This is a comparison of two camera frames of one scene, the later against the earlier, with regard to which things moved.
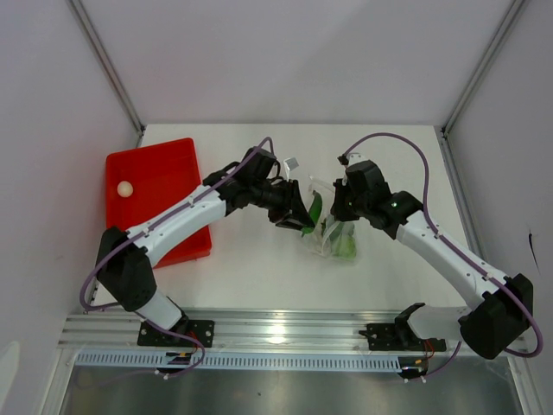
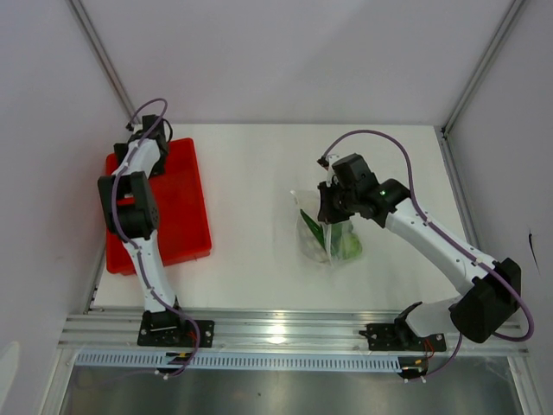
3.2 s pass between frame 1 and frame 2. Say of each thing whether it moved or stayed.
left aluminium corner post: stayed
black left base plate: stayed
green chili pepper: moved
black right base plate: stayed
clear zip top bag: moved
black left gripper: moved
